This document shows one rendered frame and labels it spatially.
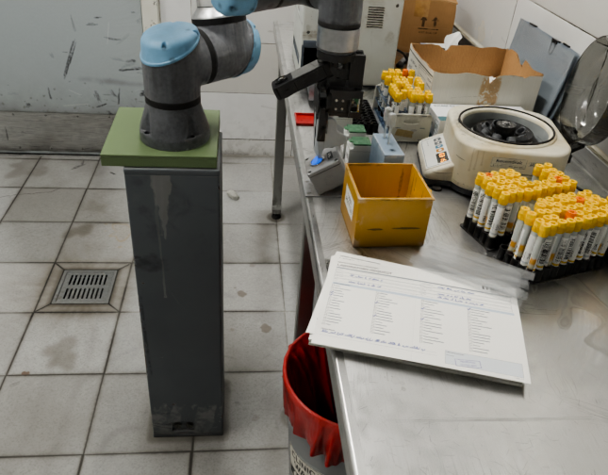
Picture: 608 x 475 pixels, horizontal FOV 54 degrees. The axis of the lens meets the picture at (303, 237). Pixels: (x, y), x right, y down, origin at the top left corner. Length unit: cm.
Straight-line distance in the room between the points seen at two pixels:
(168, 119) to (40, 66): 199
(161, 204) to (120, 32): 184
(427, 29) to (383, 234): 124
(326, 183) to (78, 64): 216
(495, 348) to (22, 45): 274
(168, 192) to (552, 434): 87
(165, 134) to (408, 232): 55
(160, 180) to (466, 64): 94
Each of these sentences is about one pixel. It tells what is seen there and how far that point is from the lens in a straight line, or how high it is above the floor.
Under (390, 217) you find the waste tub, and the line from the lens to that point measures 103.
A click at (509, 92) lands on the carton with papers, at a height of 98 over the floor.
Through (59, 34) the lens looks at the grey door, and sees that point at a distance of 315.
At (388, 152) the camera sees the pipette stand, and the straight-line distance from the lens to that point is 117.
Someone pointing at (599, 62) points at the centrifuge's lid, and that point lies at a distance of 145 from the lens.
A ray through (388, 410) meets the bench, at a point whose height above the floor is 88.
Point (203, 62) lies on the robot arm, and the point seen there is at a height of 108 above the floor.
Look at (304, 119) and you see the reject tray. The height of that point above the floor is 88.
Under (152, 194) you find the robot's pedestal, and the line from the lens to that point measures 132.
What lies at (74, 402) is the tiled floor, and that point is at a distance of 199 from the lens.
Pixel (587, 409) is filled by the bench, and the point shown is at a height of 88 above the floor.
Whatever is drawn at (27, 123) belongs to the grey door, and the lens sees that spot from 336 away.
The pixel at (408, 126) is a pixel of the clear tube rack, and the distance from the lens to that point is 146.
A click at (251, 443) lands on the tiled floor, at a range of 183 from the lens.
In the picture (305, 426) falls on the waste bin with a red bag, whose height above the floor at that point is 39.
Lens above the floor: 146
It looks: 34 degrees down
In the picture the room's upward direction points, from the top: 5 degrees clockwise
